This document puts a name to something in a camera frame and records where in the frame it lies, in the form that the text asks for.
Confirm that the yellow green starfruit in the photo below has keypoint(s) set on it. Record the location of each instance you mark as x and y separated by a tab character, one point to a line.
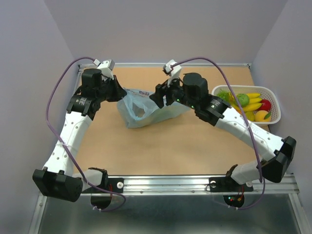
250	116

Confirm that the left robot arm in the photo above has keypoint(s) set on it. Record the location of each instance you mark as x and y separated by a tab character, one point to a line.
56	179

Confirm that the aluminium mounting rail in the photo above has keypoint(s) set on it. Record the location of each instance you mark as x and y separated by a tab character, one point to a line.
158	185

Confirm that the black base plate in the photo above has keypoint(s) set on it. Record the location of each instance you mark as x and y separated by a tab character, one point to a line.
219	186
113	184

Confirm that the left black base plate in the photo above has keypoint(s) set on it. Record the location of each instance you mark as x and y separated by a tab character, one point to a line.
113	184

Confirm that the blue plastic bag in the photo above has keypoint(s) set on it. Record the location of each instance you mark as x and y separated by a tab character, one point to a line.
138	110

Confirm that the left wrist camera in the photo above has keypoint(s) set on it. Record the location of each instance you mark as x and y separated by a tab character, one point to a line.
106	67

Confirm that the green round fruit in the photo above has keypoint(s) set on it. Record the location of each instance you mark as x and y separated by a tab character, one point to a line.
242	99

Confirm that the orange peach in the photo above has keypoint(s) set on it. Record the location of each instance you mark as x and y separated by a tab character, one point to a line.
263	116

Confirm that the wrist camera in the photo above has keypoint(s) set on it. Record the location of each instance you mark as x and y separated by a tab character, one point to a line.
106	67
172	69

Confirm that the white perforated basket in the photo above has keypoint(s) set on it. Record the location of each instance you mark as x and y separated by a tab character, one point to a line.
265	93

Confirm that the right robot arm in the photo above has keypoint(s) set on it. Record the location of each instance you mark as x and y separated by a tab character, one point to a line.
275	153

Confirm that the yellow bananas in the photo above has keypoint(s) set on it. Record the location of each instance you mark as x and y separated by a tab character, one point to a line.
253	105

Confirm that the green grapes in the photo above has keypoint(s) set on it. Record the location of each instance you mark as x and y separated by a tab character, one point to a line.
224	95

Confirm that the red apple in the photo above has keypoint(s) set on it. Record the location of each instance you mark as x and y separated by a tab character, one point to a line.
265	105

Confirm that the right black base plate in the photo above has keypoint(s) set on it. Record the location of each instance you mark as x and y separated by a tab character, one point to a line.
219	186

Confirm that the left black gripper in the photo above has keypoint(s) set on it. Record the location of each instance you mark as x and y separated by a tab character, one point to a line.
119	92

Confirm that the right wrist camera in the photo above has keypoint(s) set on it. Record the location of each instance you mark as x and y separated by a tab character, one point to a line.
172	69

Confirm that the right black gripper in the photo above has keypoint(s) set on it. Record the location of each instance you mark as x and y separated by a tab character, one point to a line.
161	90

